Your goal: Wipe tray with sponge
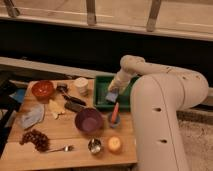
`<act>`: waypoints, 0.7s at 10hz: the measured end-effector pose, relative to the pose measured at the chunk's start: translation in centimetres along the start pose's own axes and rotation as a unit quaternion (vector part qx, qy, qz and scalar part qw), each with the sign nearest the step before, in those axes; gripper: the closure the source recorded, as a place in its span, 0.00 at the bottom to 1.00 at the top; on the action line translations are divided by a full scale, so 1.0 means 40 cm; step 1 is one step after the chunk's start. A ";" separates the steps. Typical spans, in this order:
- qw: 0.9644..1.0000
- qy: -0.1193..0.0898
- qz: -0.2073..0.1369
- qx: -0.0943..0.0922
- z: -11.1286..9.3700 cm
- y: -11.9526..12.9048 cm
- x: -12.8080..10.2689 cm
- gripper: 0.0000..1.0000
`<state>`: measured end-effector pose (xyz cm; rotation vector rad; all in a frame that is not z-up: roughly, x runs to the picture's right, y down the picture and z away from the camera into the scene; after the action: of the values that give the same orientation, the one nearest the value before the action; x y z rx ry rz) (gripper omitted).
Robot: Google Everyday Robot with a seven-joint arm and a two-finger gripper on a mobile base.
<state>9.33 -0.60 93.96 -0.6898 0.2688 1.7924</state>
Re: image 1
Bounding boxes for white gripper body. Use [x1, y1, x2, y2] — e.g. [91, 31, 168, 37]
[108, 69, 133, 94]

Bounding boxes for blue sponge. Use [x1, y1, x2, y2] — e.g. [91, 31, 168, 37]
[106, 92, 118, 103]

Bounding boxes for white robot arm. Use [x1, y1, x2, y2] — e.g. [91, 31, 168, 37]
[109, 55, 209, 171]

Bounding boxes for green plastic tray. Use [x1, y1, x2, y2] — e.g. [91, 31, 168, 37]
[93, 76, 137, 111]

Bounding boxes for orange carrot toy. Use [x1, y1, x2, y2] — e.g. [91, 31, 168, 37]
[111, 102, 119, 123]

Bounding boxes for white ribbed cup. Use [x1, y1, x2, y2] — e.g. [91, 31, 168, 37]
[74, 77, 89, 95]

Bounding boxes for small blue cup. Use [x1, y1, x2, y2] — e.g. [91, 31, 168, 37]
[107, 113, 120, 128]

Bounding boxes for purple bowl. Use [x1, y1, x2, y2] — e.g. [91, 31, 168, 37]
[75, 108, 103, 134]

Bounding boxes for orange round fruit toy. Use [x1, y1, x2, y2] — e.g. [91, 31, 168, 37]
[107, 136, 122, 153]

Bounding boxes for yellow cheese piece toy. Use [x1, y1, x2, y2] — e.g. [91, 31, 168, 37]
[48, 100, 65, 119]

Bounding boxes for small metal cup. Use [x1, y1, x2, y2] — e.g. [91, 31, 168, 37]
[88, 138, 102, 155]

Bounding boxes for wooden board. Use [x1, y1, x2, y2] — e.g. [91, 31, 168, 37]
[0, 81, 137, 171]

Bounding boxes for red bowl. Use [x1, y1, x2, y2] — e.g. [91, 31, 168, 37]
[31, 80, 54, 99]

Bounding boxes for metal spoon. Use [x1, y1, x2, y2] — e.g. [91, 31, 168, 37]
[47, 145, 74, 153]

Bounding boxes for grey blue cloth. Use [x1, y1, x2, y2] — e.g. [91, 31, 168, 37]
[20, 104, 45, 129]

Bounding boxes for brown grape bunch toy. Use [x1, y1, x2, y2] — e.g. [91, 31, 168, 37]
[20, 129, 49, 152]

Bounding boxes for blue object at left edge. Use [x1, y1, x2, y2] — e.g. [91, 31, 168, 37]
[11, 88, 26, 103]

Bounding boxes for black handled brush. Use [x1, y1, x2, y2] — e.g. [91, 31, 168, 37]
[56, 83, 86, 106]

